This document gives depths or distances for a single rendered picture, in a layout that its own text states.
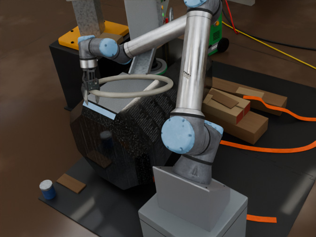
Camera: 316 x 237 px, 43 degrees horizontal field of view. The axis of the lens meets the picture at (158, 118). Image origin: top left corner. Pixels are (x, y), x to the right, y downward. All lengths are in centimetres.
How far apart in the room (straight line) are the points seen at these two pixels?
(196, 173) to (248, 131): 170
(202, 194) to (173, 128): 32
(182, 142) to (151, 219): 54
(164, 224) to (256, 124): 177
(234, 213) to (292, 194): 124
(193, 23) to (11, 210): 227
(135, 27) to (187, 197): 133
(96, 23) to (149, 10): 102
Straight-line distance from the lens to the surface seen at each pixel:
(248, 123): 354
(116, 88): 293
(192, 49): 174
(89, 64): 216
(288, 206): 315
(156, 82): 294
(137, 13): 270
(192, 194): 181
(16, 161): 383
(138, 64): 267
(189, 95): 169
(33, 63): 515
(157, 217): 203
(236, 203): 207
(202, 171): 183
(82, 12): 359
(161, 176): 184
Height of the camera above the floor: 249
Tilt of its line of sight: 40 degrees down
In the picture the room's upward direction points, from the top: 8 degrees counter-clockwise
